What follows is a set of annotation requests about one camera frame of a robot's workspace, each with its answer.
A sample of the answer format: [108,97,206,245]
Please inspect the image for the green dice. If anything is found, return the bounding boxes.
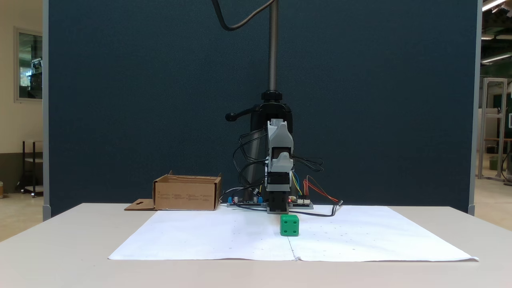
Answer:
[280,214,300,237]

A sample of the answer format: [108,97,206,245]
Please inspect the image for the orange jumper wires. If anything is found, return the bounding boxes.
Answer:
[303,175,341,203]

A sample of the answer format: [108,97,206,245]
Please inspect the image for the blue power circuit board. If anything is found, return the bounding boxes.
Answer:
[227,195,265,208]

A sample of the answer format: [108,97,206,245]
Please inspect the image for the brown cardboard box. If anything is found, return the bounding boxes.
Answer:
[124,171,222,211]

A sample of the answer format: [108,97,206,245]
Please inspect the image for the fluorescent ceiling light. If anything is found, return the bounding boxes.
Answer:
[482,0,507,12]
[481,52,512,64]

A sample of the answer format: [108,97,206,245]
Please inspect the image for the black metal cart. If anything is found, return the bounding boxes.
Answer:
[16,140,44,198]

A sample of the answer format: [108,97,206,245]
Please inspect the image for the metal camera stand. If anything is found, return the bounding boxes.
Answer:
[225,0,294,192]

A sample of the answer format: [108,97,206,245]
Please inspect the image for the black elbow motor wire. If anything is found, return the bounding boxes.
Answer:
[239,130,268,161]

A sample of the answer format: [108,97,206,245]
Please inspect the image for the dark blue partition panel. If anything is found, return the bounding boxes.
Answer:
[43,0,482,218]

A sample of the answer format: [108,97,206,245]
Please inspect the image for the black camera cable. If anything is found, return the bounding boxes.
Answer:
[211,0,276,32]

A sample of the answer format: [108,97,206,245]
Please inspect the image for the black base motor wire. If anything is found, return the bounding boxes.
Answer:
[233,147,268,189]

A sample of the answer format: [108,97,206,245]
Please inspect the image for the black wrist motor wire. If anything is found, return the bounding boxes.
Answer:
[291,155,324,173]

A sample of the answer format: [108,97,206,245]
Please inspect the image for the framed window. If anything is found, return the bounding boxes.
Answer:
[14,27,43,104]

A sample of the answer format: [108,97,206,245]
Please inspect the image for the white paper sheet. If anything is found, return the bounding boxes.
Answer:
[108,208,296,261]
[273,206,479,262]

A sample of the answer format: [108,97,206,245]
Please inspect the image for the black power cable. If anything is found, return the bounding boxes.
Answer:
[288,200,344,218]

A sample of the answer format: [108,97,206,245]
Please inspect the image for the aluminium frame rack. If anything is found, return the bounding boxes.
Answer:
[477,77,508,182]

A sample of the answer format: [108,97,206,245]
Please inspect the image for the motor controller circuit board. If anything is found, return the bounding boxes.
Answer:
[289,197,314,210]

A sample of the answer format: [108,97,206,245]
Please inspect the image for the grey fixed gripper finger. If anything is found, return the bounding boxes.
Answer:
[273,152,294,173]

